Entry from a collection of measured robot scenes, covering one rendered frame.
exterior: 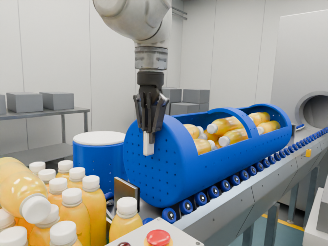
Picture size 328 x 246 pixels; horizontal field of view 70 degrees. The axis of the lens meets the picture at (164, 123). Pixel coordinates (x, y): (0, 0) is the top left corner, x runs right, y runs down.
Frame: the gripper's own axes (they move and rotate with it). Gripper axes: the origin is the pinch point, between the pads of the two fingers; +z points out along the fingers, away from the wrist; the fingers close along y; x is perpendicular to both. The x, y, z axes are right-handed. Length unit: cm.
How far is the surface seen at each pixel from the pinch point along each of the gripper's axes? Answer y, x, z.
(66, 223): 13.8, -30.0, 5.8
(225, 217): 11.4, 27.8, 29.9
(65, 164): -12.9, -19.1, 5.8
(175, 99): -252, 289, 16
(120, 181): -3.5, -7.3, 10.9
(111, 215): -6.3, -8.8, 22.1
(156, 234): 26.6, -21.7, 4.9
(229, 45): -257, 477, -105
